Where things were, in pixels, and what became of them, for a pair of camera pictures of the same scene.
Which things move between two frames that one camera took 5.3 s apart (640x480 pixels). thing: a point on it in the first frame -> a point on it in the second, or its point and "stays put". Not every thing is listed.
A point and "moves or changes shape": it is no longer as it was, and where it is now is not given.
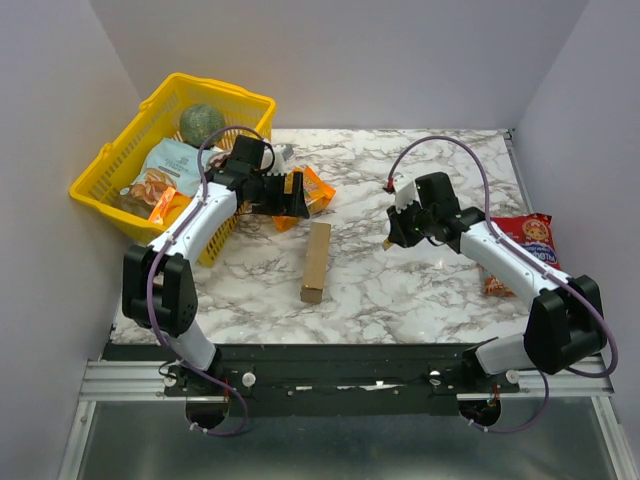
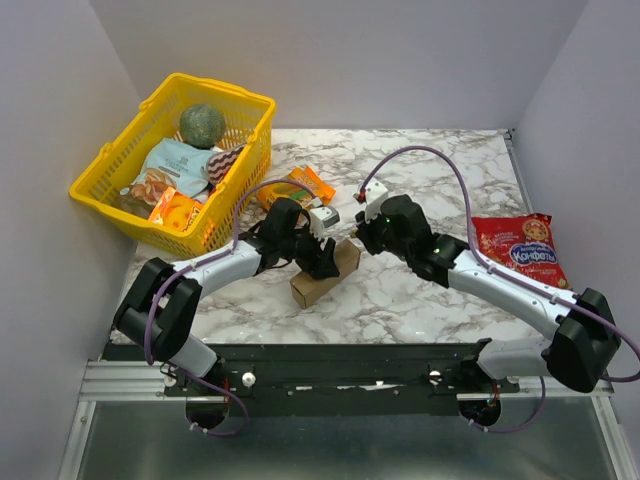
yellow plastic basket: (245, 113) stays put
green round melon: (198, 122) stays put
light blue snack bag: (171, 164) stays put
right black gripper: (398, 229) -> (365, 232)
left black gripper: (285, 204) -> (321, 265)
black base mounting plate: (329, 379) stays put
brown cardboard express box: (316, 261) moves or changes shape
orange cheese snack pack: (169, 208) stays put
